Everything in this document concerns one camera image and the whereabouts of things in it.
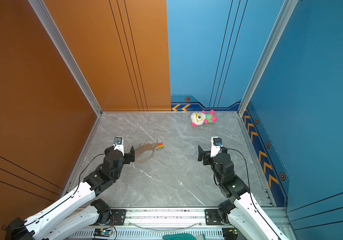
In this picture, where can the aluminium corner post right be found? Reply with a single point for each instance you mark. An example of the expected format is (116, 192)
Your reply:
(272, 41)

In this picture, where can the aluminium corner post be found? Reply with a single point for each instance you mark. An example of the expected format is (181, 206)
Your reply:
(272, 41)
(55, 35)

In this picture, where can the small green circuit board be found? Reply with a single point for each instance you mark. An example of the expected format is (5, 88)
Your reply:
(103, 233)

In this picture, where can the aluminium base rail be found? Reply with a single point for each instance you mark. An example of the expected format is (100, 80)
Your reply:
(154, 223)

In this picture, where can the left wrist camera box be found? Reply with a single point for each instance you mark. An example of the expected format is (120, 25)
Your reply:
(118, 144)

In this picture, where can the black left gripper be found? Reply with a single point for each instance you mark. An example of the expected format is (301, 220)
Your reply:
(127, 156)

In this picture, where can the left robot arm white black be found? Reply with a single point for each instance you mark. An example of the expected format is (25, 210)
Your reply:
(77, 209)

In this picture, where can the aluminium corner post left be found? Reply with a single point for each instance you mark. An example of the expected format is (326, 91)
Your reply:
(55, 35)

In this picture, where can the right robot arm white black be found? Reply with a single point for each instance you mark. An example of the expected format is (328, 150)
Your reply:
(241, 209)

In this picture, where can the metal key holder with rings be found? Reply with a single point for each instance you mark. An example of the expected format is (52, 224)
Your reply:
(145, 151)

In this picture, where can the green work glove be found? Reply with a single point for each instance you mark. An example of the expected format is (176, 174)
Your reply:
(183, 237)

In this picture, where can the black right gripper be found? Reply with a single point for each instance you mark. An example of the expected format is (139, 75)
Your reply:
(207, 156)

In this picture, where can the white pink plush toy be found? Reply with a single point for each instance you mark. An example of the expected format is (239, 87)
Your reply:
(200, 118)

